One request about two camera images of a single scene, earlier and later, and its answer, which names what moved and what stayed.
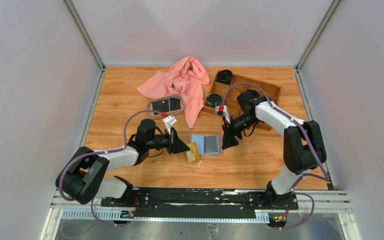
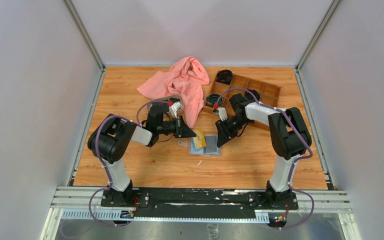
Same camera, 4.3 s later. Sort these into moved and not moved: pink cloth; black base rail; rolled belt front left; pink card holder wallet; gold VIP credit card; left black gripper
Moved: gold VIP credit card; left black gripper
Not moved: pink card holder wallet; rolled belt front left; pink cloth; black base rail
